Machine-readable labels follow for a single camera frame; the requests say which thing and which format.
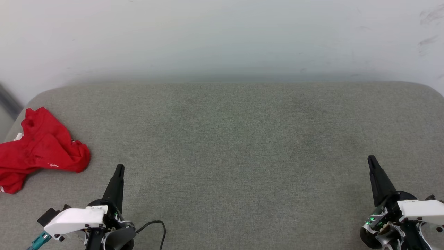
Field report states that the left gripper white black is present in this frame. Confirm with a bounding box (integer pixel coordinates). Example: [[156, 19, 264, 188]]
[[43, 164, 136, 250]]

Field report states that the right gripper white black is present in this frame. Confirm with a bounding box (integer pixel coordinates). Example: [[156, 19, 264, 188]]
[[362, 155, 444, 250]]

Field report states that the red Bulls 23 jersey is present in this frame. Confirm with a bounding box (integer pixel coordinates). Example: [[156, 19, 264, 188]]
[[0, 107, 92, 194]]

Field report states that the thin black cable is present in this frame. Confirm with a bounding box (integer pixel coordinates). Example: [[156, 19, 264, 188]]
[[135, 220, 167, 250]]

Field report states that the teal cable connector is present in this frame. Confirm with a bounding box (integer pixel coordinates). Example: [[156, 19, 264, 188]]
[[27, 231, 52, 250]]

